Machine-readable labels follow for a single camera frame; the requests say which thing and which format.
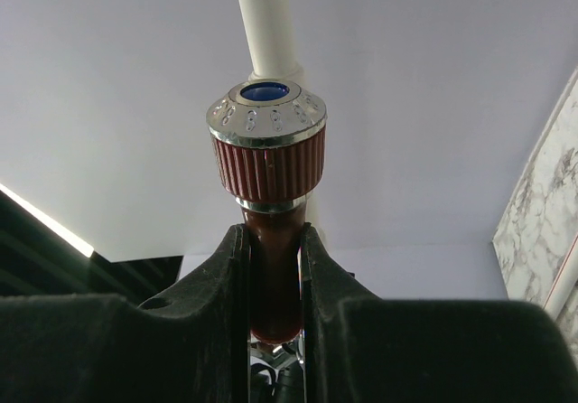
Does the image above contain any white PVC pipe frame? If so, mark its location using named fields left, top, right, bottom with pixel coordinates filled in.
left=239, top=0, right=577, bottom=299

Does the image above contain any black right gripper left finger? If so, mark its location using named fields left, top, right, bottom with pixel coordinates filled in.
left=1, top=224, right=249, bottom=402

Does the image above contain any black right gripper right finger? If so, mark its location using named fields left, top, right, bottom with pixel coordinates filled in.
left=301, top=225, right=576, bottom=402

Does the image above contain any brown faucet chrome knob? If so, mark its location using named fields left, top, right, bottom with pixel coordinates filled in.
left=206, top=80, right=328, bottom=344

